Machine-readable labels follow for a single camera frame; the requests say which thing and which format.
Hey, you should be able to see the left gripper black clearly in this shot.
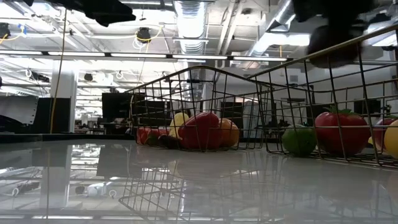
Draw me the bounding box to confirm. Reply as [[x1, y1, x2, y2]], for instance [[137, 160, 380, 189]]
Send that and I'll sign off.
[[55, 0, 137, 27]]

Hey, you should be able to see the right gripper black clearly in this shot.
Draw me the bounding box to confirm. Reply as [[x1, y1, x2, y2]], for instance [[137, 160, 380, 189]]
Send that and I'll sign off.
[[292, 0, 374, 32]]

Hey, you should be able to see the dark red toy apple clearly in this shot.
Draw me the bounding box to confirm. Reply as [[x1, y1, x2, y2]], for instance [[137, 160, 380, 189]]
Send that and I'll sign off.
[[307, 24, 365, 70]]

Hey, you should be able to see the gold wire basket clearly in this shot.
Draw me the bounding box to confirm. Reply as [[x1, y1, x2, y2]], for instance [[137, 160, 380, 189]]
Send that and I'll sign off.
[[126, 65, 274, 153], [248, 24, 398, 169]]

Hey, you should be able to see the red toy tomato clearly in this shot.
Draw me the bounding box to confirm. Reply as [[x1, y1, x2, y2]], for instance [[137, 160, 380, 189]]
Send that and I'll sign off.
[[314, 105, 371, 157]]

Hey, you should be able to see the yellow toy corn cob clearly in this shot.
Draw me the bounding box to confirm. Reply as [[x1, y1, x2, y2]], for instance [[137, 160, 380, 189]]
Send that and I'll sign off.
[[169, 112, 190, 140]]

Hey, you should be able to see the green toy cucumber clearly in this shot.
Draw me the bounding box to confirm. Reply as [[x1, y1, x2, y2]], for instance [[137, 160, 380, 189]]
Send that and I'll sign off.
[[146, 134, 163, 147]]

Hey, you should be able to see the green toy lime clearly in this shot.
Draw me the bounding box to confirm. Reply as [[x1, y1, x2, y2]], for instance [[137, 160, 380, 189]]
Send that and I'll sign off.
[[281, 124, 318, 157]]

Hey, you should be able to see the small purple toy eggplant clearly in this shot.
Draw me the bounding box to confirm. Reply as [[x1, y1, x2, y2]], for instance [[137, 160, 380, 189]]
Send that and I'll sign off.
[[159, 134, 183, 150]]

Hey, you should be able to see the yellow orange toy mango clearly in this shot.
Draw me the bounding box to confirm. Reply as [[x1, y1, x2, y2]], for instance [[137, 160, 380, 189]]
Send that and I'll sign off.
[[383, 119, 398, 160]]

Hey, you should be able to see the red toy bell pepper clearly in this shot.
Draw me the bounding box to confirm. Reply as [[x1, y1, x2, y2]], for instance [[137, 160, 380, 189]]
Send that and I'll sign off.
[[178, 111, 224, 151]]

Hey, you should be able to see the orange toy bell pepper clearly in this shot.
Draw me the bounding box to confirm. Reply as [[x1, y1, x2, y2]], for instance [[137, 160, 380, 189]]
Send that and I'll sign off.
[[218, 118, 241, 148]]

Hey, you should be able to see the black ceiling dome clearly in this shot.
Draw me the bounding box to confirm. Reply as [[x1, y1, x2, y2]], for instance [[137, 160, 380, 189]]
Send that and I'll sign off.
[[136, 27, 152, 45]]

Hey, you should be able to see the long ceiling light strip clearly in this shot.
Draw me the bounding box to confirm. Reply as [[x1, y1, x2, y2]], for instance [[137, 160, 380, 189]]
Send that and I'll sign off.
[[0, 50, 289, 62]]

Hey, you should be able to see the white building pillar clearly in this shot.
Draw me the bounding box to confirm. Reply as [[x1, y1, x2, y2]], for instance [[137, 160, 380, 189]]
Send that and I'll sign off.
[[51, 60, 78, 134]]

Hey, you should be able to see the black panel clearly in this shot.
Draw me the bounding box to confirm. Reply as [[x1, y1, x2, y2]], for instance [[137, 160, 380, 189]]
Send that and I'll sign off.
[[101, 92, 147, 126]]

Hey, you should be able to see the black monitor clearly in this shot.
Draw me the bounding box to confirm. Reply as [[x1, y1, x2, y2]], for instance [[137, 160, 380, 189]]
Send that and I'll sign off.
[[353, 98, 382, 118]]

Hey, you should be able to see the grey perforated panel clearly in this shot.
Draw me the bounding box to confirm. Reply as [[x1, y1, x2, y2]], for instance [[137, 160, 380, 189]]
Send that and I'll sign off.
[[0, 95, 40, 126]]

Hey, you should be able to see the smooth silver ventilation duct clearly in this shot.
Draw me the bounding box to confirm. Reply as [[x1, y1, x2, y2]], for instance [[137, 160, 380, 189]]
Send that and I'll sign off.
[[245, 0, 299, 63]]

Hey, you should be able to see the yellow hanging cable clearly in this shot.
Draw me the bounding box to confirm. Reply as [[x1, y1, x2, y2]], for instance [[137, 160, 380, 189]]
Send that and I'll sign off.
[[49, 0, 68, 135]]

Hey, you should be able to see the ribbed silver ventilation duct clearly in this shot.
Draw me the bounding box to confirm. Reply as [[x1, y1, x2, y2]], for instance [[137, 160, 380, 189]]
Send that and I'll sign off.
[[173, 0, 208, 56]]

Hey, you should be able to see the black metal table frame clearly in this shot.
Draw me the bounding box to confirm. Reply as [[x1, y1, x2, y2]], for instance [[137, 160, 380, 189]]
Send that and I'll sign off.
[[0, 133, 138, 144]]

